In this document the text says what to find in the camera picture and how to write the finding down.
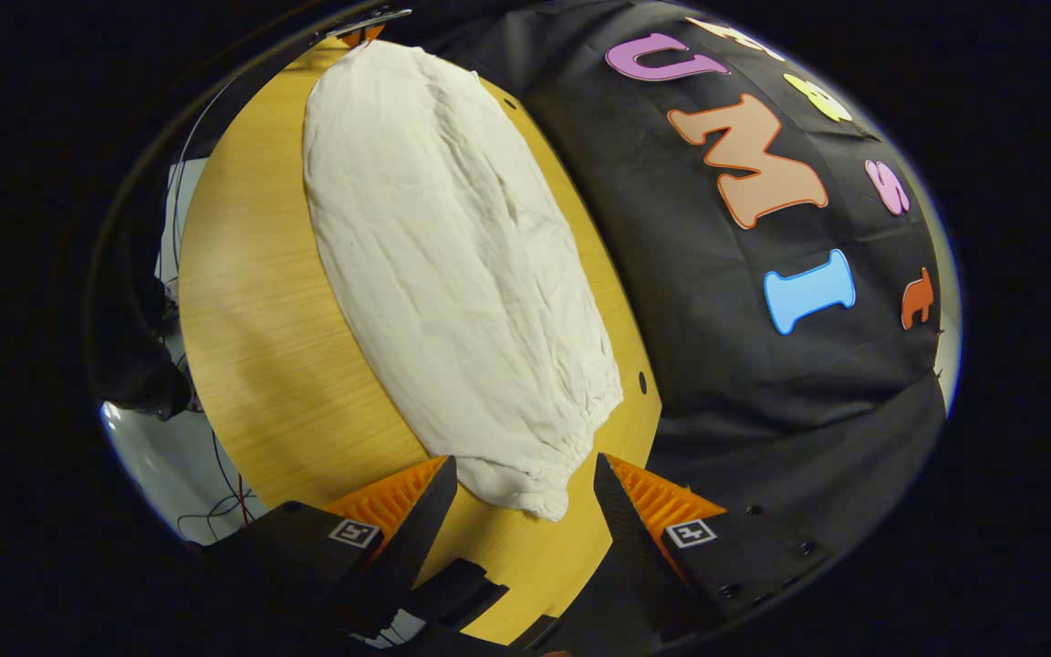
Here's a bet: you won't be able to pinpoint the black floor cable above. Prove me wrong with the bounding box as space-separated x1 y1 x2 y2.
175 427 264 546

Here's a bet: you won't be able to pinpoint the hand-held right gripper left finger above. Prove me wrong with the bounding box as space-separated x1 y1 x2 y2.
213 454 460 640

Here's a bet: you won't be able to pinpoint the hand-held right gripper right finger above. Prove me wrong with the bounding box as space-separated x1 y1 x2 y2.
592 451 835 644

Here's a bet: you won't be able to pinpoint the black backdrop cloth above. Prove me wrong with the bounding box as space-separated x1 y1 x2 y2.
398 0 951 585

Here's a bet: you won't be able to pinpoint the white jeans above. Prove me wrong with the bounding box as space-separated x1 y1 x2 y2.
302 40 626 523

